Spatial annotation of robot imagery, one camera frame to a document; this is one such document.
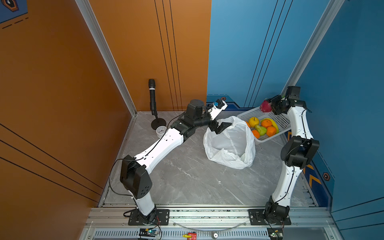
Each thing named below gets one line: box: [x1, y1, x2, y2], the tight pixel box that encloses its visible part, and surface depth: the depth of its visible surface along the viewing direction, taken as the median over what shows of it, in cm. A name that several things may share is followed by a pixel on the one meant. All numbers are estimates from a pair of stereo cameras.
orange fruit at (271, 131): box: [266, 126, 277, 137], surface depth 104 cm
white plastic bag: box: [203, 116, 256, 170], surface depth 87 cm
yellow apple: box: [248, 117, 260, 128], surface depth 108 cm
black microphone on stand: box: [148, 79, 167, 130], surface depth 98 cm
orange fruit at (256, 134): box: [252, 129, 260, 139], surface depth 104 cm
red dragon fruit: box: [259, 100, 272, 113], surface depth 94 cm
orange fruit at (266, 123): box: [261, 119, 272, 128], surface depth 111 cm
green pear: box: [255, 124, 267, 136], surface depth 104 cm
